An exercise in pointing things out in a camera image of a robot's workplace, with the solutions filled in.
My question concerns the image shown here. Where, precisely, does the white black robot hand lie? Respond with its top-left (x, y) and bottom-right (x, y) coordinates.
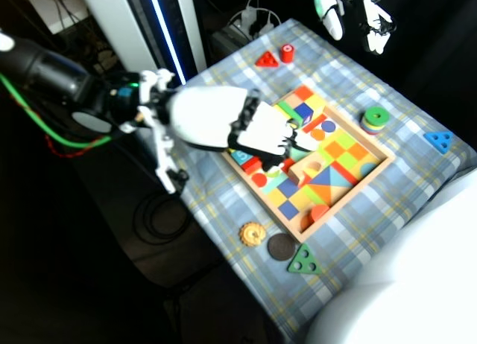
top-left (312, 0), bottom-right (397, 55)
top-left (169, 85), bottom-right (321, 173)

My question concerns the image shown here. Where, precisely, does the natural wooden arch block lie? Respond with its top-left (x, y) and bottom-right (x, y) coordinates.
top-left (288, 156), bottom-right (326, 187)

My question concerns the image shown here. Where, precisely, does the red half-cylinder block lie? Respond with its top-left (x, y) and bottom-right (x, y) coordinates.
top-left (310, 204), bottom-right (332, 223)

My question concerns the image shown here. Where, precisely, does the blue plaid cloth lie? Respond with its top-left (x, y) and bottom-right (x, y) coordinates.
top-left (177, 18), bottom-right (469, 344)

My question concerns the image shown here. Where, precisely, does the red cylinder with white mark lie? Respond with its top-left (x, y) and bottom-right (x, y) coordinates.
top-left (279, 43), bottom-right (295, 64)

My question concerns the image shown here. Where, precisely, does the white power strip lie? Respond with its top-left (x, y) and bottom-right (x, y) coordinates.
top-left (227, 7), bottom-right (282, 39)

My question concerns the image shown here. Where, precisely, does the red triangle with three holes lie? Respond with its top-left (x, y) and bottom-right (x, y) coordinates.
top-left (255, 50), bottom-right (279, 69)

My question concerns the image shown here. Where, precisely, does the black box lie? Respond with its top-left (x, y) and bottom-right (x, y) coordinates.
top-left (210, 25), bottom-right (249, 57)

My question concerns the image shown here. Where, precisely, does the white column with blue light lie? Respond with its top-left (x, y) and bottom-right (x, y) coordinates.
top-left (76, 0), bottom-right (208, 85)

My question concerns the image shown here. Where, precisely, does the yellow toy biscuit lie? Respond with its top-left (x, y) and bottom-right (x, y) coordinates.
top-left (238, 221), bottom-right (268, 247)

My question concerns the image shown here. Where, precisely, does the wooden tray with printed floor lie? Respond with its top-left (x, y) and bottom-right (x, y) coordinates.
top-left (221, 83), bottom-right (397, 244)

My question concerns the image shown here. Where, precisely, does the dark brown toy biscuit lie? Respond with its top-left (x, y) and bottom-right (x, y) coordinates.
top-left (267, 232), bottom-right (297, 261)

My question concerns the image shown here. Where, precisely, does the blue triangle with three holes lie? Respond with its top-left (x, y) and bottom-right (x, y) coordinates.
top-left (423, 130), bottom-right (455, 154)

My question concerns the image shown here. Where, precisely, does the green triangle with three holes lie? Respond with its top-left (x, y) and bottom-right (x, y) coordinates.
top-left (286, 242), bottom-right (322, 275)

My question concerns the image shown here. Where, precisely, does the yellow wooden ring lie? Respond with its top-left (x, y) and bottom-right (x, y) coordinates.
top-left (360, 116), bottom-right (388, 131)

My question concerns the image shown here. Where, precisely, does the green wooden ring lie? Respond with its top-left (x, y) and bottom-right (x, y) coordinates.
top-left (363, 106), bottom-right (391, 127)

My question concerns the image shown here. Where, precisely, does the coiled black cable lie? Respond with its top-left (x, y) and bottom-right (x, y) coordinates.
top-left (133, 193), bottom-right (192, 245)

